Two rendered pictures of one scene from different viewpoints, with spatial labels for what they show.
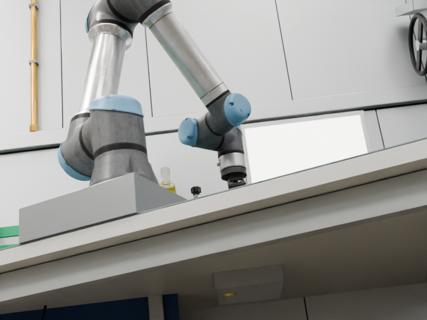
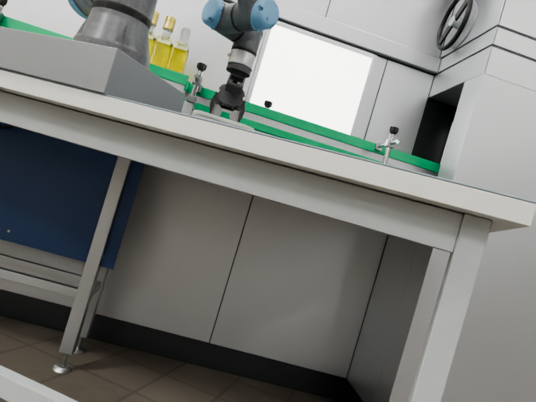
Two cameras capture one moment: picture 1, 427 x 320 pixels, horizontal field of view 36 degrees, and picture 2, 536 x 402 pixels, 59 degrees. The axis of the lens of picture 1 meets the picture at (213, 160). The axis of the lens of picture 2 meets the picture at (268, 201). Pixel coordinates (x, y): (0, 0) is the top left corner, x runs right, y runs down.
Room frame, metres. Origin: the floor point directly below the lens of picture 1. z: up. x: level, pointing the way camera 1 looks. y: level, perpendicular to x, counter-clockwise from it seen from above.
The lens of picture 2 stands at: (0.33, -0.06, 0.63)
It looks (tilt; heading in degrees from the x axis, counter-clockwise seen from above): 1 degrees up; 353
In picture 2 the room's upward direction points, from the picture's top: 17 degrees clockwise
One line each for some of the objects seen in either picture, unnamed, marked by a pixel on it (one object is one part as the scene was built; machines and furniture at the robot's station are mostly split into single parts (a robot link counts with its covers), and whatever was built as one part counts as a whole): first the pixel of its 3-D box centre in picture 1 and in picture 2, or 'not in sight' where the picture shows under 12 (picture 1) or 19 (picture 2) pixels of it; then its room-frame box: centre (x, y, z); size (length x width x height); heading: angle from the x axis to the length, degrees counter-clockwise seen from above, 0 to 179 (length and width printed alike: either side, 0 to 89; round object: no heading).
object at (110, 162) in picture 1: (122, 174); (116, 37); (1.31, 0.20, 0.88); 0.15 x 0.15 x 0.10
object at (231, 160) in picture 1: (231, 166); (240, 61); (1.68, -0.05, 1.02); 0.08 x 0.08 x 0.05
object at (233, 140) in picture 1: (228, 140); (248, 35); (1.68, -0.05, 1.10); 0.09 x 0.08 x 0.11; 129
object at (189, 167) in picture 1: (239, 172); (251, 61); (2.06, -0.08, 1.15); 0.90 x 0.03 x 0.34; 89
